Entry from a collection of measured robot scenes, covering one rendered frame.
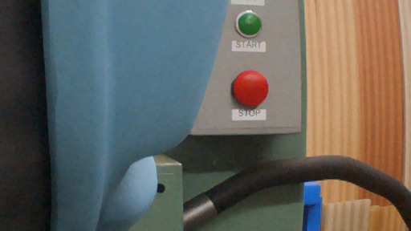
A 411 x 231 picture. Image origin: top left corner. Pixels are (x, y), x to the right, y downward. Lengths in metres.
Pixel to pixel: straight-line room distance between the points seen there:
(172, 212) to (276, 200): 0.14
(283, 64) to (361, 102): 1.51
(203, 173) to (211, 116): 0.08
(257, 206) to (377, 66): 1.50
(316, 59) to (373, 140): 0.30
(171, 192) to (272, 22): 0.17
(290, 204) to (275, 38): 0.17
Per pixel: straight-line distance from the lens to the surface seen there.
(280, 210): 0.76
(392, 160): 2.25
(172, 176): 0.65
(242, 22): 0.67
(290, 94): 0.69
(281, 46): 0.69
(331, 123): 2.11
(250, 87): 0.67
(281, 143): 0.75
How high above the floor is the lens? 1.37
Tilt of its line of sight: 3 degrees down
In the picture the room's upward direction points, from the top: straight up
